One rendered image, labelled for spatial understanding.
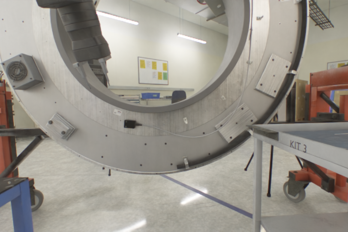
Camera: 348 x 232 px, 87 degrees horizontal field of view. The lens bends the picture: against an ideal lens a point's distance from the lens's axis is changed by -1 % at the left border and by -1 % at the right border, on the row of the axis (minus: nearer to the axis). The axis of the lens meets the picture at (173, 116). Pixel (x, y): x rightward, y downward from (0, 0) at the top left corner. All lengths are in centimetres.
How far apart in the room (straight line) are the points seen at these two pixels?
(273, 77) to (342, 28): 889
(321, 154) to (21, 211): 73
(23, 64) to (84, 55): 54
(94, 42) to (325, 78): 138
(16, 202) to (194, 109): 67
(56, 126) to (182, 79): 738
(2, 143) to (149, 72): 588
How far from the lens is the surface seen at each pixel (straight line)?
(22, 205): 65
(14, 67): 102
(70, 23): 48
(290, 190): 179
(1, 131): 145
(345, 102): 145
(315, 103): 159
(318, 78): 159
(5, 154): 173
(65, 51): 93
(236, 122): 89
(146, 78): 696
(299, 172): 171
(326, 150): 52
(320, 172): 148
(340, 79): 146
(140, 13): 753
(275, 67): 97
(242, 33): 90
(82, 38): 48
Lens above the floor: 79
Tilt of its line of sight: 4 degrees down
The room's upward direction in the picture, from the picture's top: 1 degrees counter-clockwise
